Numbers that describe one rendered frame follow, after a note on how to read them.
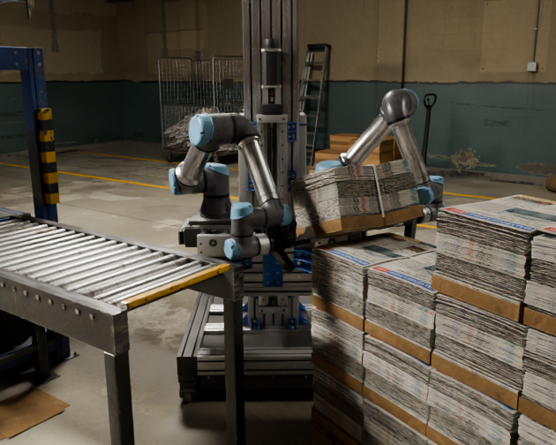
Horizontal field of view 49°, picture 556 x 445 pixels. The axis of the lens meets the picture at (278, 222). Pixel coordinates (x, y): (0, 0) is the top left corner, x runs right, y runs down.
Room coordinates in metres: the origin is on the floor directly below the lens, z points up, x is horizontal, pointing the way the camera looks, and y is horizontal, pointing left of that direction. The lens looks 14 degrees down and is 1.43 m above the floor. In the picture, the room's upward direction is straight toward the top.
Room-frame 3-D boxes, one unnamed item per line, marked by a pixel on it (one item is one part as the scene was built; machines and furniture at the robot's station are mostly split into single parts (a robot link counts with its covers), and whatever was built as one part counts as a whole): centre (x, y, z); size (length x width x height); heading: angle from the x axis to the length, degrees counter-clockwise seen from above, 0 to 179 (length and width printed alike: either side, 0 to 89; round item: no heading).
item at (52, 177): (2.89, 1.09, 1.05); 0.05 x 0.05 x 0.45; 54
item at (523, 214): (1.60, -0.66, 1.06); 0.37 x 0.29 x 0.01; 123
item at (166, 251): (2.35, 0.67, 0.74); 1.34 x 0.05 x 0.12; 54
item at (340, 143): (8.61, -1.17, 0.28); 1.20 x 0.83 x 0.57; 54
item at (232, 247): (2.04, 0.13, 0.84); 0.11 x 0.08 x 0.09; 123
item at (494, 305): (1.60, -0.66, 0.86); 0.38 x 0.29 x 0.04; 123
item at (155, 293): (1.75, 0.29, 0.81); 0.43 x 0.03 x 0.02; 144
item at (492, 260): (1.60, -0.67, 0.95); 0.38 x 0.29 x 0.23; 123
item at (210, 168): (2.64, 0.28, 0.98); 0.13 x 0.12 x 0.14; 116
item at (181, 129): (10.10, 1.21, 0.85); 1.21 x 0.83 x 1.71; 54
